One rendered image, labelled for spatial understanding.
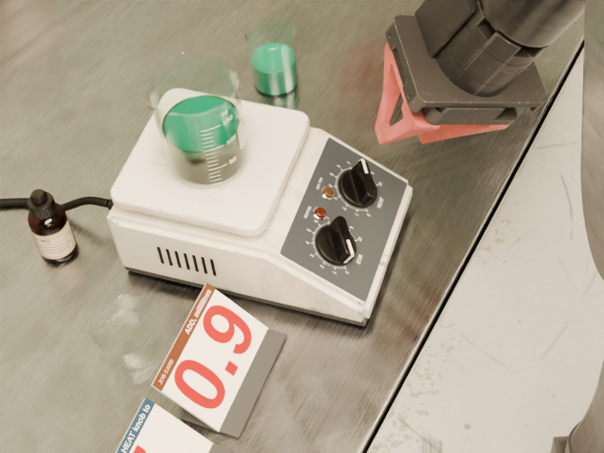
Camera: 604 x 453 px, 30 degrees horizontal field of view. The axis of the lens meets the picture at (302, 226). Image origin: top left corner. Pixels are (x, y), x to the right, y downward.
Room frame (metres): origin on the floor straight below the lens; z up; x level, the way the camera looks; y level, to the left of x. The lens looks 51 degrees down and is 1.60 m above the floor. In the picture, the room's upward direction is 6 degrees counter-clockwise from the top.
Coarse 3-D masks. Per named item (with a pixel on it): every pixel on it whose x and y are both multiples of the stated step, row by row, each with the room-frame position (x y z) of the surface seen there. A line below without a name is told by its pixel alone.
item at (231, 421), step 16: (256, 320) 0.47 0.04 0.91; (256, 336) 0.46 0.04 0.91; (272, 336) 0.46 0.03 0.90; (256, 352) 0.45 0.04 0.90; (272, 352) 0.44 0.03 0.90; (160, 368) 0.42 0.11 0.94; (256, 368) 0.43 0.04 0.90; (240, 384) 0.42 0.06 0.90; (256, 384) 0.42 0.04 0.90; (176, 400) 0.40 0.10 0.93; (240, 400) 0.41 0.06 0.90; (256, 400) 0.41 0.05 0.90; (192, 416) 0.40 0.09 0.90; (224, 416) 0.40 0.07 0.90; (240, 416) 0.39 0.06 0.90; (224, 432) 0.38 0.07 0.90; (240, 432) 0.38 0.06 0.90
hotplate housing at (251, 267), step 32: (288, 192) 0.54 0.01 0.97; (128, 224) 0.53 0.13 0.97; (160, 224) 0.52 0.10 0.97; (288, 224) 0.51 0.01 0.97; (128, 256) 0.53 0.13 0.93; (160, 256) 0.52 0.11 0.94; (192, 256) 0.51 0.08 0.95; (224, 256) 0.50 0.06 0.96; (256, 256) 0.49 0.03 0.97; (384, 256) 0.50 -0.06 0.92; (224, 288) 0.50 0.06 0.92; (256, 288) 0.49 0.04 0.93; (288, 288) 0.48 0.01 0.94; (320, 288) 0.47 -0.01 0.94; (352, 320) 0.46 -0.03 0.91
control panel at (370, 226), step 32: (320, 160) 0.57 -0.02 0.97; (352, 160) 0.58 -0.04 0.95; (320, 192) 0.54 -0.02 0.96; (384, 192) 0.56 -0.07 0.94; (320, 224) 0.52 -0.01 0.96; (352, 224) 0.52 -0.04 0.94; (384, 224) 0.53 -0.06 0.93; (288, 256) 0.48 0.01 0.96; (320, 256) 0.49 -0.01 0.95; (352, 288) 0.47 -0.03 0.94
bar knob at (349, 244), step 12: (324, 228) 0.51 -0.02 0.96; (336, 228) 0.50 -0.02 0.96; (348, 228) 0.50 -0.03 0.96; (324, 240) 0.50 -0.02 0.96; (336, 240) 0.50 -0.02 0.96; (348, 240) 0.49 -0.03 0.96; (324, 252) 0.49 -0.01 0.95; (336, 252) 0.49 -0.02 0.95; (348, 252) 0.48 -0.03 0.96; (336, 264) 0.49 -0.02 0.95
